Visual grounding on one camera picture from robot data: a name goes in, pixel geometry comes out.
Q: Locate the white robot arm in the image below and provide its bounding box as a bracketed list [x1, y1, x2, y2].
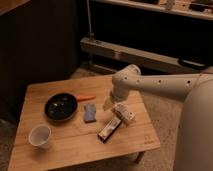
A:
[103, 64, 213, 171]

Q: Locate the black ceramic bowl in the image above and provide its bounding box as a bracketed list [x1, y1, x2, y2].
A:
[44, 93, 78, 121]

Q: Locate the dark rectangular snack box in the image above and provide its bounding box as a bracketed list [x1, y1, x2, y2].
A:
[97, 116, 121, 143]

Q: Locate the orange carrot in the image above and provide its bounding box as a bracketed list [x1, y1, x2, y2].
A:
[75, 95, 96, 101]

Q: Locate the wooden table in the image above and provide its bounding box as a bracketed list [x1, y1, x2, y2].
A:
[8, 75, 160, 171]

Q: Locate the grey metal shelf beam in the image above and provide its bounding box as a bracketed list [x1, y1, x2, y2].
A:
[79, 36, 213, 75]

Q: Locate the metal vertical pole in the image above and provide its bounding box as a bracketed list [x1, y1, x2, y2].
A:
[86, 0, 94, 40]

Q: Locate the white paper cup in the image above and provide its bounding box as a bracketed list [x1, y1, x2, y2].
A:
[28, 124, 51, 149]

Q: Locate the black object on beam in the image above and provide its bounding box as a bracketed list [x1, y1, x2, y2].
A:
[177, 59, 209, 70]

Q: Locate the upper wooden shelf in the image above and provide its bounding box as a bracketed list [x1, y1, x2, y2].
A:
[93, 0, 213, 21]

